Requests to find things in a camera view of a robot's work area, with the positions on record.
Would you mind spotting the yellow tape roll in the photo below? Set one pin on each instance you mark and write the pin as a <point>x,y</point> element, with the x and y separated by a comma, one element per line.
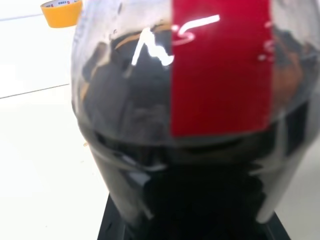
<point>61,15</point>

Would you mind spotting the clear bottle with red label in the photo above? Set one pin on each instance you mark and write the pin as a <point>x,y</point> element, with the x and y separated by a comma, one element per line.
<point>215,82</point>

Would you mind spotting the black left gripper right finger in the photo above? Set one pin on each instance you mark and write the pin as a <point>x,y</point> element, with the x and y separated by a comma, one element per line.
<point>273,231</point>

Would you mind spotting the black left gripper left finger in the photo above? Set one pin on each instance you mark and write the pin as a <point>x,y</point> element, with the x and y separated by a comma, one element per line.
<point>110,225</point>

